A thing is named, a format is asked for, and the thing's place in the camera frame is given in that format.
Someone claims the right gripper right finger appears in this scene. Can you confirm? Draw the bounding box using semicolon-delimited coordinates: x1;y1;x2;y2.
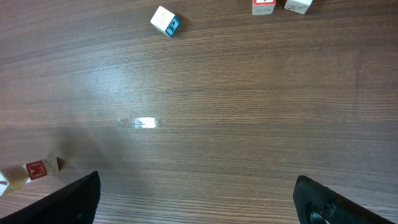
293;175;394;224

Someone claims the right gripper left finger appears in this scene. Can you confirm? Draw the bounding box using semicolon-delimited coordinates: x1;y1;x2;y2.
1;171;101;224

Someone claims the red sided base block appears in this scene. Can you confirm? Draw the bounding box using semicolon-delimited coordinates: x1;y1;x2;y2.
22;157;60;184

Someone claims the yellow sided picture block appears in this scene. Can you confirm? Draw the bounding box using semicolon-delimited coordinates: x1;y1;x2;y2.
1;179;27;196

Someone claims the green sided letter block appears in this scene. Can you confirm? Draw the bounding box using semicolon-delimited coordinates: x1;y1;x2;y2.
1;166;29;185

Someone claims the blue P letter block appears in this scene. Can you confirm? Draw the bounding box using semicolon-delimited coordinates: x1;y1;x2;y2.
150;6;181;37

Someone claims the plain block far right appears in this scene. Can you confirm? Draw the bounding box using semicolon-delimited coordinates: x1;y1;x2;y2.
284;0;313;14

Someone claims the red V letter block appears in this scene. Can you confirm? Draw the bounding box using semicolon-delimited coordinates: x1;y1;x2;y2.
252;0;276;16

